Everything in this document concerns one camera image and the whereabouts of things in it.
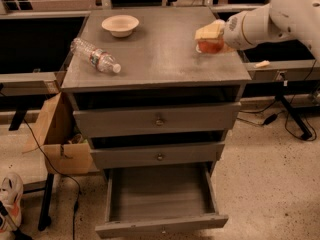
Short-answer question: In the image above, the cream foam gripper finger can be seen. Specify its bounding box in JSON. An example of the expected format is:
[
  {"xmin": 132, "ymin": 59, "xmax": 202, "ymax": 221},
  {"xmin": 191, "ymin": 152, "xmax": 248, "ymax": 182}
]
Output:
[{"xmin": 195, "ymin": 21, "xmax": 224, "ymax": 40}]

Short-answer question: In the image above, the red apple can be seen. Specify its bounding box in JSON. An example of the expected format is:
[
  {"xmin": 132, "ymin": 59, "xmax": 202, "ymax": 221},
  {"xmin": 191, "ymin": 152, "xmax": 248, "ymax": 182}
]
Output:
[{"xmin": 198, "ymin": 39, "xmax": 224, "ymax": 54}]

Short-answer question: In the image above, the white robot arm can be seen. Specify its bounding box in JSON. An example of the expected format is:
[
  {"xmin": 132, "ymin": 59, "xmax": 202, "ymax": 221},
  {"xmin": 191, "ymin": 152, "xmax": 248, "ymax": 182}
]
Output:
[{"xmin": 194, "ymin": 0, "xmax": 320, "ymax": 60}]

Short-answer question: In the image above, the grey top drawer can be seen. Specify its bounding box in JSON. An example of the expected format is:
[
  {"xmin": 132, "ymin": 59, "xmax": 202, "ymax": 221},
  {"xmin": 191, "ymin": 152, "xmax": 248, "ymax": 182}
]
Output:
[{"xmin": 74, "ymin": 102, "xmax": 241, "ymax": 138}]

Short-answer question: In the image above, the grey wooden drawer cabinet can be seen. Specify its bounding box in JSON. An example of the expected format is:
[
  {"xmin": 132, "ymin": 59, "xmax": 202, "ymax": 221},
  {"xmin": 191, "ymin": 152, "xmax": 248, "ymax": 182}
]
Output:
[{"xmin": 60, "ymin": 6, "xmax": 252, "ymax": 172}]

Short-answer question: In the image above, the grey middle drawer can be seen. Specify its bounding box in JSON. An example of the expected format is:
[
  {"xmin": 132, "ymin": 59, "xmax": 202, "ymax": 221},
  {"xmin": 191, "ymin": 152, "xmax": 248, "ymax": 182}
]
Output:
[{"xmin": 91, "ymin": 142, "xmax": 224, "ymax": 169}]

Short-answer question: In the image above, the grey open bottom drawer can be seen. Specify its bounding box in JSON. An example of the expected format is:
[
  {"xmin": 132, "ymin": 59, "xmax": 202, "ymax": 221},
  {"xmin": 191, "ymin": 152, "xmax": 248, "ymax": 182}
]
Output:
[{"xmin": 96, "ymin": 163, "xmax": 228, "ymax": 239}]

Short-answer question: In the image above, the clear bottle white label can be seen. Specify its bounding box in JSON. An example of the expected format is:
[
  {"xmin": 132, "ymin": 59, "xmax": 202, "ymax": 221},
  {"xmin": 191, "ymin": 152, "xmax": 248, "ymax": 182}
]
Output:
[{"xmin": 196, "ymin": 44, "xmax": 202, "ymax": 53}]

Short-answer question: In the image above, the small cream foam piece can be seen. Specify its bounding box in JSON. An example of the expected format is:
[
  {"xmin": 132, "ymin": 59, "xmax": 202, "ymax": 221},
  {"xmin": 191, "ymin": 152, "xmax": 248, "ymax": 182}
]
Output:
[{"xmin": 254, "ymin": 60, "xmax": 270, "ymax": 68}]

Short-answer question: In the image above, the beige ceramic bowl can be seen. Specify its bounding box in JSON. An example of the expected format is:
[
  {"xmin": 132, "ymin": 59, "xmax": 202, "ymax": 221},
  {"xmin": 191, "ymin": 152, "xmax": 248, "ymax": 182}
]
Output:
[{"xmin": 101, "ymin": 15, "xmax": 139, "ymax": 38}]

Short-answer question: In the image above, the clear bottle red label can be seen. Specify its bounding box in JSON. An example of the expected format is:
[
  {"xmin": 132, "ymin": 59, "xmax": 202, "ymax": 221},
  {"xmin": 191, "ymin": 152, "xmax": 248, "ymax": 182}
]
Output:
[{"xmin": 70, "ymin": 38, "xmax": 122, "ymax": 74}]

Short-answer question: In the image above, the black right table leg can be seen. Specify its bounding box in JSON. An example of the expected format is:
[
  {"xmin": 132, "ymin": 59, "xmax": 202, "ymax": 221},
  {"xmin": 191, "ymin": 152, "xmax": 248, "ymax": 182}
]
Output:
[{"xmin": 275, "ymin": 95, "xmax": 312, "ymax": 141}]

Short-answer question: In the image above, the black table leg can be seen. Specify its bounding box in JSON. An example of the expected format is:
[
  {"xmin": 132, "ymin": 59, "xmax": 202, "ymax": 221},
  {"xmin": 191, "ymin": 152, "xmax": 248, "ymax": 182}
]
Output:
[
  {"xmin": 275, "ymin": 95, "xmax": 312, "ymax": 141},
  {"xmin": 38, "ymin": 174, "xmax": 54, "ymax": 231}
]

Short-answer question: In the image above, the brown cardboard box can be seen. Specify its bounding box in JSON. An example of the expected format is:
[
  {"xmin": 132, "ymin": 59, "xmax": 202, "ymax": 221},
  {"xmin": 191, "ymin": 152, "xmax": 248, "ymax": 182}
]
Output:
[{"xmin": 23, "ymin": 93, "xmax": 93, "ymax": 175}]

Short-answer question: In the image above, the white orange sneaker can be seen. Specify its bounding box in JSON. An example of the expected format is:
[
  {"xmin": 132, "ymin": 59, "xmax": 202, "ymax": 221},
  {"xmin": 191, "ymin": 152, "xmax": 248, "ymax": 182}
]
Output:
[{"xmin": 0, "ymin": 172, "xmax": 23, "ymax": 227}]

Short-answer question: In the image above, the black power adapter cable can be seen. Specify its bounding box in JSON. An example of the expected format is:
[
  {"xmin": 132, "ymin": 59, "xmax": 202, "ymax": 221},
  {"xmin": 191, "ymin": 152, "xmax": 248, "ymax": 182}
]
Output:
[{"xmin": 237, "ymin": 98, "xmax": 317, "ymax": 142}]

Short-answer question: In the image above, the black floor cable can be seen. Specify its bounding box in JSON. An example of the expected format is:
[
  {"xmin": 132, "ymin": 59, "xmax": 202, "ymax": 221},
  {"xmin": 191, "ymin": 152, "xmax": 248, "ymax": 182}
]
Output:
[{"xmin": 21, "ymin": 118, "xmax": 82, "ymax": 240}]

